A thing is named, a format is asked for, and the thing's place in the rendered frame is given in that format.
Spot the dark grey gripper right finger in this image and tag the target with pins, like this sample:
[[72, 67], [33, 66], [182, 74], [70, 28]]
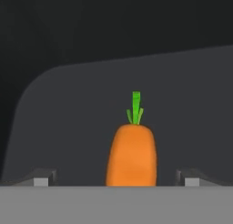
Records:
[[190, 176]]

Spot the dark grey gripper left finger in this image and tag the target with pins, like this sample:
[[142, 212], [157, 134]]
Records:
[[42, 176]]

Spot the orange carrot with green top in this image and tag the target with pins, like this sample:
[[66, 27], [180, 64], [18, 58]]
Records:
[[132, 156]]

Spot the dark grey sink basin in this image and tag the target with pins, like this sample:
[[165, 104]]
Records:
[[75, 118]]

